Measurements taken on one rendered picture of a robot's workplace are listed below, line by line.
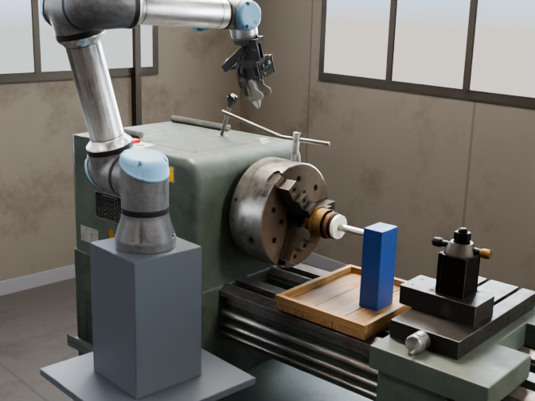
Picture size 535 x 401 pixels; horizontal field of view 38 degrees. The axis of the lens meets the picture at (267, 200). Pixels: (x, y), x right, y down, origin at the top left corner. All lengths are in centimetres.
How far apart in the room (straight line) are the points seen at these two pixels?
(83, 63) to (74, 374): 79
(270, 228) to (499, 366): 76
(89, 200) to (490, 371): 139
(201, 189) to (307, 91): 285
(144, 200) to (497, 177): 264
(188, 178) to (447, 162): 238
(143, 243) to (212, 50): 349
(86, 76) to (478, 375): 112
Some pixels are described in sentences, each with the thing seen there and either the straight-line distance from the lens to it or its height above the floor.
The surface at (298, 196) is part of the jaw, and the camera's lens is 221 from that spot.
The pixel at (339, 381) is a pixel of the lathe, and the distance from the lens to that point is 214.
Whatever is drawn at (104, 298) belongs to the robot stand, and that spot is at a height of 97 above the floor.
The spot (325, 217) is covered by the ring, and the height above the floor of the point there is 111.
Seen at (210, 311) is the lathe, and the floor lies 79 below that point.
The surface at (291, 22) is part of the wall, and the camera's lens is 506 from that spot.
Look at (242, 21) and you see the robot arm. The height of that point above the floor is 164.
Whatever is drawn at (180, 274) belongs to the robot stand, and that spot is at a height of 104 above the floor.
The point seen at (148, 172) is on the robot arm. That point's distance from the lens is 185.
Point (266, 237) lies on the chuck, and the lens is 220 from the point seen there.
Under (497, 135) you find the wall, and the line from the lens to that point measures 417.
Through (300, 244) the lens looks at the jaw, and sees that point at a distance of 224.
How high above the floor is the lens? 171
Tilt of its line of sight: 15 degrees down
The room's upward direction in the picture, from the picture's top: 2 degrees clockwise
